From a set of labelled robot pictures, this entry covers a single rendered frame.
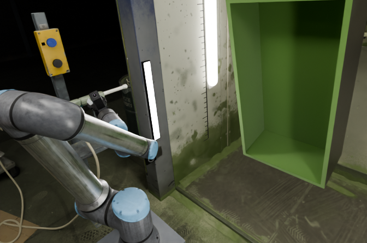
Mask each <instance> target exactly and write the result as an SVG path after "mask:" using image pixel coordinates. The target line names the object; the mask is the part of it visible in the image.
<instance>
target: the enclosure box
mask: <svg viewBox="0 0 367 243"><path fill-rule="evenodd" d="M226 7H227V16H228V26H229V35H230V45H231V50H232V60H233V69H234V79H235V88H236V97H237V103H238V112H239V122H240V131H241V140H242V150H243V155H245V156H248V157H251V158H253V159H255V160H257V161H260V162H262V163H264V164H267V165H269V166H271V167H274V168H276V169H278V170H281V171H284V172H285V173H288V174H290V175H293V176H295V177H297V178H300V179H302V180H304V181H307V182H309V183H311V184H314V185H316V186H318V187H321V188H323V189H324V188H325V186H326V184H327V182H328V181H329V179H330V177H331V175H332V173H333V171H334V169H335V167H336V165H337V163H338V161H339V159H340V157H341V154H342V148H343V145H344V139H345V134H346V128H347V122H348V117H349V113H350V107H351V101H352V96H353V90H354V84H355V81H356V75H357V70H358V64H359V59H360V53H361V49H362V43H363V38H364V32H365V26H366V21H367V0H226Z"/></svg>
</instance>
